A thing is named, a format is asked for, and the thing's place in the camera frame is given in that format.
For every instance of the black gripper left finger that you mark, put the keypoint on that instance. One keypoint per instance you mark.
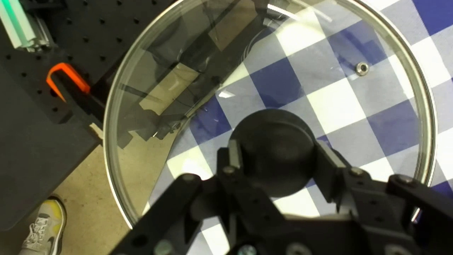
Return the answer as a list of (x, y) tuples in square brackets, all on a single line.
[(184, 207)]

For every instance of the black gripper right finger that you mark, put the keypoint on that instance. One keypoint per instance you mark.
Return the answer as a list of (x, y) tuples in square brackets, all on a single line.
[(377, 199)]

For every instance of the grey yellow sneaker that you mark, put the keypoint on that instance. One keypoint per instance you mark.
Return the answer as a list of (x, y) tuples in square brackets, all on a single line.
[(44, 228)]

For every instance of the black perforated robot table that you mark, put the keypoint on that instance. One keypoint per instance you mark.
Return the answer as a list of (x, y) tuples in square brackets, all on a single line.
[(29, 156)]

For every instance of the orange black clamp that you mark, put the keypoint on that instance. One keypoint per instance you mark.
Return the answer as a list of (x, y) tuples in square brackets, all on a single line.
[(71, 78)]

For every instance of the blue white checkered tablecloth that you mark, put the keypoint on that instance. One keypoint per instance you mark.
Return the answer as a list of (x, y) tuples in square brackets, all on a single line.
[(436, 14)]

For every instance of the aluminium rail with green strip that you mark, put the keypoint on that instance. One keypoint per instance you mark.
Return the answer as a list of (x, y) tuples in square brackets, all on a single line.
[(21, 23)]

